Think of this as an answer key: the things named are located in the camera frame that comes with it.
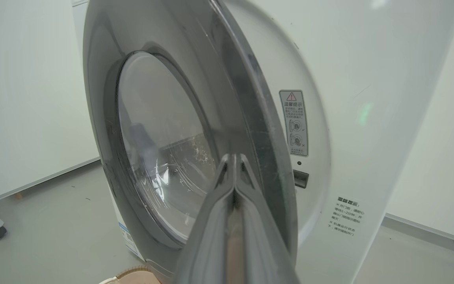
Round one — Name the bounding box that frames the blue energy label sticker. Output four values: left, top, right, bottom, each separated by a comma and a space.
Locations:
119, 223, 139, 257

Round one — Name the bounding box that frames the grey warning sticker red triangle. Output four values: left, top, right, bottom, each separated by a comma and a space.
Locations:
279, 90, 309, 157

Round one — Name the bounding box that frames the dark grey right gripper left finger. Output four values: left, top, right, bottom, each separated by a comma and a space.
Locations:
174, 153, 236, 284

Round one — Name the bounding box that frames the white washing machine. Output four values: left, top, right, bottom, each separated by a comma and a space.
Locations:
73, 0, 454, 284

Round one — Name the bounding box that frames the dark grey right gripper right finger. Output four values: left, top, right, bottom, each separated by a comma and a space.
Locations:
236, 153, 300, 284

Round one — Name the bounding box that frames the cream perforated laundry basket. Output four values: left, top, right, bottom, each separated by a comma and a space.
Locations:
99, 265, 162, 284

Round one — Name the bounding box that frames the round glass washing machine door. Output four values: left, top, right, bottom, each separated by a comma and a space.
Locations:
83, 0, 298, 273

